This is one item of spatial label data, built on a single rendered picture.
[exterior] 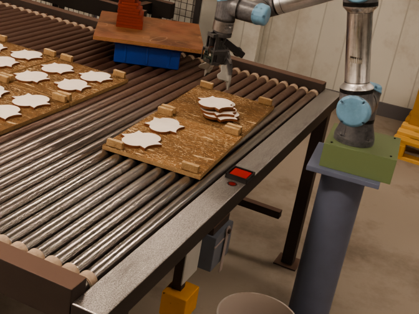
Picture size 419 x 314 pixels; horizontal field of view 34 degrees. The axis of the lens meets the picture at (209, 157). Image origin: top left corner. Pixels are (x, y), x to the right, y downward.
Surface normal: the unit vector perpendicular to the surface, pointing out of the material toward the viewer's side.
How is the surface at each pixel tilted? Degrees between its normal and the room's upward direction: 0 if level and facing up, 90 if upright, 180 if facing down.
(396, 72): 90
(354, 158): 90
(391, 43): 90
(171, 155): 0
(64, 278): 0
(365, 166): 90
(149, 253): 0
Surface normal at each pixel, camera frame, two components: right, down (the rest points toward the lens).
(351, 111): -0.37, 0.43
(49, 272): 0.15, -0.90
